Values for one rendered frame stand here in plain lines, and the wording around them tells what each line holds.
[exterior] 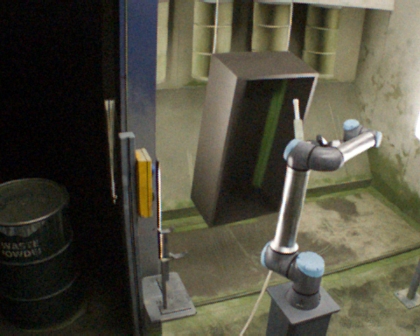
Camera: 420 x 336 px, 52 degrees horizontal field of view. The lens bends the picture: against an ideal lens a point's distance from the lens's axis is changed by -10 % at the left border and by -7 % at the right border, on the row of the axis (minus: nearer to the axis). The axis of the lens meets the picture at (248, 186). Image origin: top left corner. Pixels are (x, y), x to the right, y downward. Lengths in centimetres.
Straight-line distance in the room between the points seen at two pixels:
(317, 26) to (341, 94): 101
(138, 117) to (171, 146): 193
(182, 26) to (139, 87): 203
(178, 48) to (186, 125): 72
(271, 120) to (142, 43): 158
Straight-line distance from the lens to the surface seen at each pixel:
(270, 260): 244
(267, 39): 414
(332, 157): 215
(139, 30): 217
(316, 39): 442
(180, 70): 429
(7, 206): 299
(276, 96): 339
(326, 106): 496
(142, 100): 225
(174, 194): 414
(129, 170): 183
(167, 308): 219
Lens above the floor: 231
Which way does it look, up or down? 28 degrees down
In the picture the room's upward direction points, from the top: 5 degrees clockwise
